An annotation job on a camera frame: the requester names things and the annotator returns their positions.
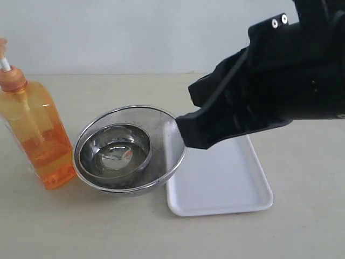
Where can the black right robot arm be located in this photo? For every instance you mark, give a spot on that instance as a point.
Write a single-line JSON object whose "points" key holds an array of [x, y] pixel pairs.
{"points": [[323, 10]]}

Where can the steel mesh colander bowl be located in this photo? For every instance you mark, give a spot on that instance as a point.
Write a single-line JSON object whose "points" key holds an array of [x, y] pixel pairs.
{"points": [[168, 149]]}

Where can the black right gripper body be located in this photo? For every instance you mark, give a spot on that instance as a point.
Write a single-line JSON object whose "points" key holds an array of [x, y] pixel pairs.
{"points": [[294, 72]]}

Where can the white foam tray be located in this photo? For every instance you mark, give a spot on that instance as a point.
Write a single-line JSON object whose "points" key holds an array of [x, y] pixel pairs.
{"points": [[224, 179]]}

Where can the small stainless steel bowl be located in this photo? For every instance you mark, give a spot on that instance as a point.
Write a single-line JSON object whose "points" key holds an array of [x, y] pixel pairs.
{"points": [[115, 152]]}

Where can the orange pump soap bottle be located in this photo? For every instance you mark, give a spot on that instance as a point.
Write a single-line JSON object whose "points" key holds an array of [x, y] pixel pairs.
{"points": [[33, 119]]}

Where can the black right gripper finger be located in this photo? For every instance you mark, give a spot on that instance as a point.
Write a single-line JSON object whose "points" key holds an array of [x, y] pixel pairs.
{"points": [[201, 90], [226, 115]]}

